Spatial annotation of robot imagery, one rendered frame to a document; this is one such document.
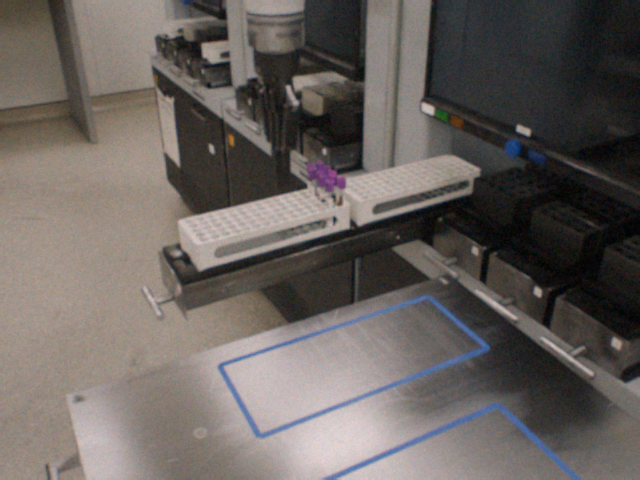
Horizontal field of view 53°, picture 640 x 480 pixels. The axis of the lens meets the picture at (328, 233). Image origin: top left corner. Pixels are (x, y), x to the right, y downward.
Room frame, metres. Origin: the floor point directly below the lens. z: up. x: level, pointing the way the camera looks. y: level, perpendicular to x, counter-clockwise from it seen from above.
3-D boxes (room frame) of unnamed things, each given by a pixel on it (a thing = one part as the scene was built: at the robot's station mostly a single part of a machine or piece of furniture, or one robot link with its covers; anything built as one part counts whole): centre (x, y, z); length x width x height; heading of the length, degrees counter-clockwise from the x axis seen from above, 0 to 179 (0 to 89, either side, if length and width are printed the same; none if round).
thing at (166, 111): (2.68, 0.72, 0.43); 0.27 x 0.02 x 0.36; 30
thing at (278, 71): (1.03, 0.08, 1.10); 0.08 x 0.07 x 0.09; 30
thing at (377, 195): (1.17, -0.16, 0.83); 0.30 x 0.10 x 0.06; 120
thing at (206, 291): (1.08, 0.00, 0.78); 0.73 x 0.14 x 0.09; 120
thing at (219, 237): (1.01, 0.11, 0.83); 0.30 x 0.10 x 0.06; 120
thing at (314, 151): (1.68, -0.24, 0.78); 0.73 x 0.14 x 0.09; 120
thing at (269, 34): (1.03, 0.08, 1.18); 0.09 x 0.09 x 0.06
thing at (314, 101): (1.69, 0.04, 0.85); 0.12 x 0.02 x 0.06; 31
